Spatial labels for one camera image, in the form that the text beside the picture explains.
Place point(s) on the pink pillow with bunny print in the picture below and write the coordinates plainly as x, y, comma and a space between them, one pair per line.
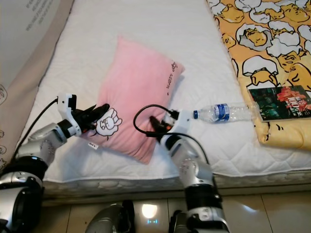
136, 82

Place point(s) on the clear plastic water bottle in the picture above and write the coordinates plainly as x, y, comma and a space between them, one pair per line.
221, 112

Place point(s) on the dark green red book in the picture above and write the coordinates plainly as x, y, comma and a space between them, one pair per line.
279, 104

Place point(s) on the yellow cartoon egg quilt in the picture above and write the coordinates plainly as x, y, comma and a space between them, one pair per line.
262, 48

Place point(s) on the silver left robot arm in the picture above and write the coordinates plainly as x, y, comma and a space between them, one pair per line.
24, 199

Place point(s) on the silver right robot leg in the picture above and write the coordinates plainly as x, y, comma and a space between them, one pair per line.
181, 224

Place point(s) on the silver robot leg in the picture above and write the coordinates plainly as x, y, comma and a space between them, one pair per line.
181, 224
109, 218

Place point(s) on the silver left robot leg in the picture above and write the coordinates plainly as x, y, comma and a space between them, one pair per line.
109, 218

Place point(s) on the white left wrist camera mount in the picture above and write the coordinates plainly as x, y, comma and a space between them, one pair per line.
68, 108

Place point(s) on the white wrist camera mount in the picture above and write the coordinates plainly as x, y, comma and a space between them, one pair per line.
68, 108
182, 121

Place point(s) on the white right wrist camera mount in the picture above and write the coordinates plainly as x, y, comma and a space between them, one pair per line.
182, 121

